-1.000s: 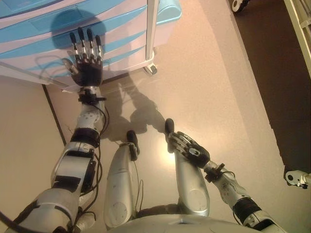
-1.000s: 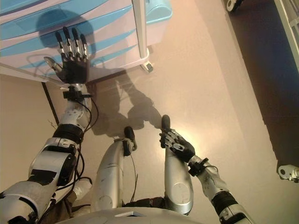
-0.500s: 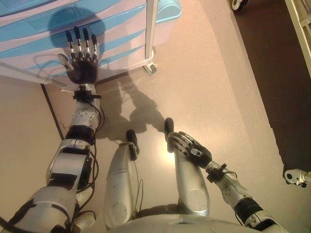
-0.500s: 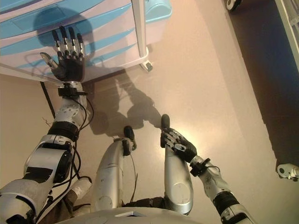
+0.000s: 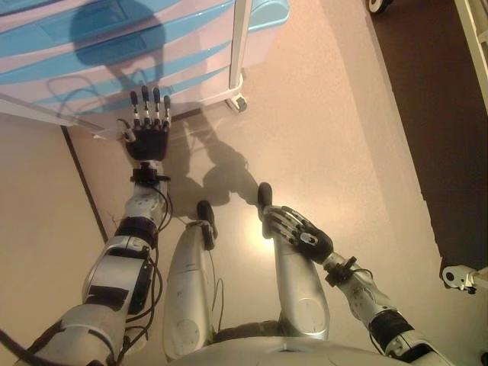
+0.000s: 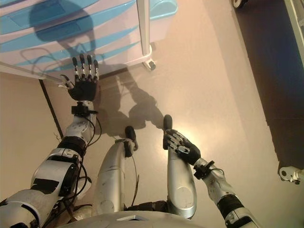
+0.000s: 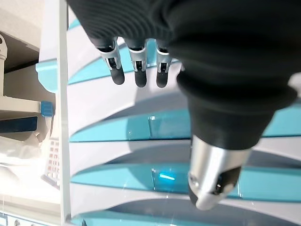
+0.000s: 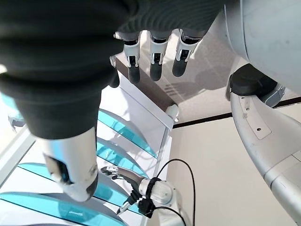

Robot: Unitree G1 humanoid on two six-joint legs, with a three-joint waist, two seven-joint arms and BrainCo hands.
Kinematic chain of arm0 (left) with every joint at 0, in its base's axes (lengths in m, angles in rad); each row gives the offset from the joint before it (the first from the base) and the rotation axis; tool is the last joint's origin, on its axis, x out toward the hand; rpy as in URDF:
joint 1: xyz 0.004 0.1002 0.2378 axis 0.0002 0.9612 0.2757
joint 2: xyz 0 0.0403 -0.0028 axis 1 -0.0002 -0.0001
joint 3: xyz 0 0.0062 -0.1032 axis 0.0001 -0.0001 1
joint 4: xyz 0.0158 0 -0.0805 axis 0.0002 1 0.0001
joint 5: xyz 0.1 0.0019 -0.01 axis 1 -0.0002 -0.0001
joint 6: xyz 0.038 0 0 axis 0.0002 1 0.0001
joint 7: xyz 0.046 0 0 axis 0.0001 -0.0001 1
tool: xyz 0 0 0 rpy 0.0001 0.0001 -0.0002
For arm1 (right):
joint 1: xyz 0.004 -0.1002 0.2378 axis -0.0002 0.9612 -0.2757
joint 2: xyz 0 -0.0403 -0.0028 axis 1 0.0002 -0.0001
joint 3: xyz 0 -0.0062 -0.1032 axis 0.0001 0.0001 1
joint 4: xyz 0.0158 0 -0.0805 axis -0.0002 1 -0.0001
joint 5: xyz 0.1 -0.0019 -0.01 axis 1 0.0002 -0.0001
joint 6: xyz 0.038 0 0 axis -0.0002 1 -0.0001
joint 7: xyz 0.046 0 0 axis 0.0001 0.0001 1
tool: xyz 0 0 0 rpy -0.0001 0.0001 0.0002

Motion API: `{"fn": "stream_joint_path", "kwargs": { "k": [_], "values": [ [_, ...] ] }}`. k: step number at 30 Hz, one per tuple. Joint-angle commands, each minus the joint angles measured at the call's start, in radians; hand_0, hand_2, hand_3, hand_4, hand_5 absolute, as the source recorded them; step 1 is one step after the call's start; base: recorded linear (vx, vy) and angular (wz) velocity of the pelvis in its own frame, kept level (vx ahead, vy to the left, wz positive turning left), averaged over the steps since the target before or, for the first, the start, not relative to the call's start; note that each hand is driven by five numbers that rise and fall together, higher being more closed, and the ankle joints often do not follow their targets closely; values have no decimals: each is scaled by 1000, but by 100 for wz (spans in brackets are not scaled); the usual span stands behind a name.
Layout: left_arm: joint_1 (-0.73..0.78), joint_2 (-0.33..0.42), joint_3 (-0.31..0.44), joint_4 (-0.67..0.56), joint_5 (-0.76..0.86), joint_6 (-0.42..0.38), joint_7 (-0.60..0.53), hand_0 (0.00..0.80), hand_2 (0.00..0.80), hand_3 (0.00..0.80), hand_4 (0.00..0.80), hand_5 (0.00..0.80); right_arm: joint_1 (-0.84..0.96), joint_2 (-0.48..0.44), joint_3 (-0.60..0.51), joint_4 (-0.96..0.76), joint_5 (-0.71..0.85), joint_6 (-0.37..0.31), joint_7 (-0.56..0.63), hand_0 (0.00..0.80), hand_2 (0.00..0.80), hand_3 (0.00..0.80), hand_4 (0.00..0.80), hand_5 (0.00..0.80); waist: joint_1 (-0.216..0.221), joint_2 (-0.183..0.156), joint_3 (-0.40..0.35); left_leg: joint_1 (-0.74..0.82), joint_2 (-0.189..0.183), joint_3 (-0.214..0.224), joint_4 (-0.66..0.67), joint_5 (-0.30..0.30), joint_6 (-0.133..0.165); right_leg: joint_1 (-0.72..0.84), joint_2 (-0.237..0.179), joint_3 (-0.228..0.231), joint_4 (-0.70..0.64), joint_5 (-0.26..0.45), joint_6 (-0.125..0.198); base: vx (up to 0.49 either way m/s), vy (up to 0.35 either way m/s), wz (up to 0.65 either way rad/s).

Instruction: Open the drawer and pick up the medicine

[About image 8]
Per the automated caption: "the white medical cart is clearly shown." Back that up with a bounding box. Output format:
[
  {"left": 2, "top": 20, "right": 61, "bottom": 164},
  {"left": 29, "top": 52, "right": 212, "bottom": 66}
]
[{"left": 0, "top": 50, "right": 181, "bottom": 226}]

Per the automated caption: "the right silver robot leg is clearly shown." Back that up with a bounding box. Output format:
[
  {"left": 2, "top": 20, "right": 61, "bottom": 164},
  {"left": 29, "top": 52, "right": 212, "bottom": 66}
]
[{"left": 228, "top": 63, "right": 301, "bottom": 226}]

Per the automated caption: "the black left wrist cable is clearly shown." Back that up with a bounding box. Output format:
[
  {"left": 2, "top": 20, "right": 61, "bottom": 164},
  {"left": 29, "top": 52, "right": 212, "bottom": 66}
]
[{"left": 152, "top": 159, "right": 196, "bottom": 226}]

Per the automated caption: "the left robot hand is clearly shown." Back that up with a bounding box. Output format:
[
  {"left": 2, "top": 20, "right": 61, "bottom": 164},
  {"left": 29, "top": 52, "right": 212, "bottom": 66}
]
[{"left": 100, "top": 165, "right": 144, "bottom": 215}]

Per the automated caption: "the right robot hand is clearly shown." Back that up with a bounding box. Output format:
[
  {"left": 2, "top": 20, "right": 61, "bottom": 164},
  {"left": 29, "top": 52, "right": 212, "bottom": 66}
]
[{"left": 0, "top": 0, "right": 226, "bottom": 203}]

